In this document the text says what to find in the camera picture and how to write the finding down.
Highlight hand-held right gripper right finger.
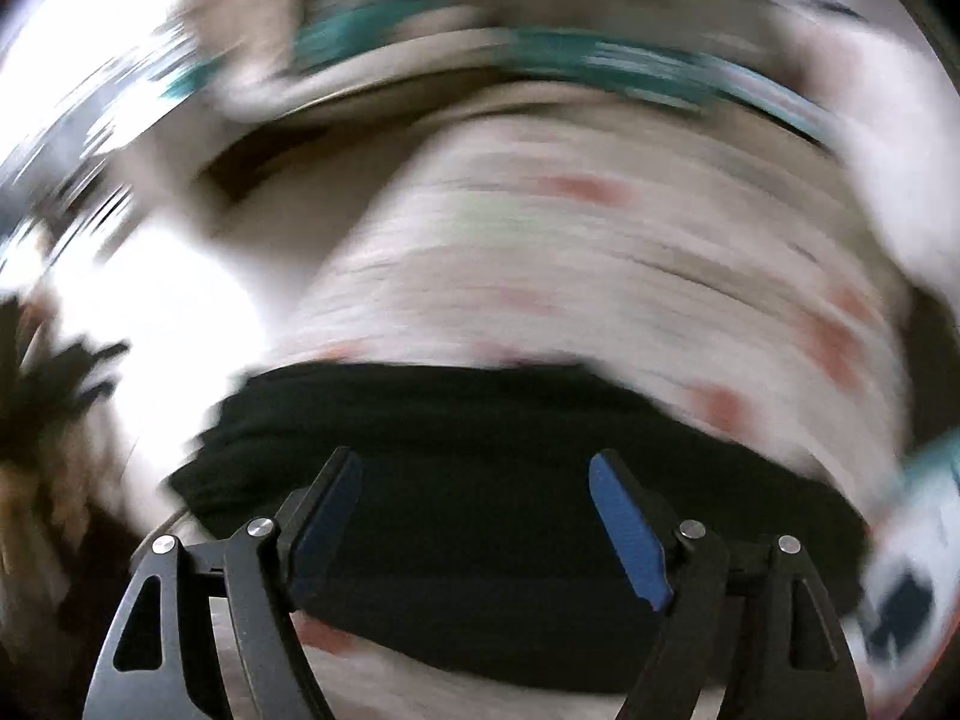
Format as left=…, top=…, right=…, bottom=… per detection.
left=589, top=449, right=865, bottom=720

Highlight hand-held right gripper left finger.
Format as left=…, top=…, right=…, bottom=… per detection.
left=82, top=446, right=364, bottom=720

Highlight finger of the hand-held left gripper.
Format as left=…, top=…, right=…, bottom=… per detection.
left=15, top=341, right=132, bottom=436

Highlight black pants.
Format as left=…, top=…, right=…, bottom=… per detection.
left=166, top=362, right=871, bottom=695

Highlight white printed blanket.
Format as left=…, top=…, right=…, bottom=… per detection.
left=225, top=101, right=960, bottom=720

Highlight teal patterned cloth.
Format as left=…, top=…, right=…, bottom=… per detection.
left=161, top=0, right=833, bottom=143

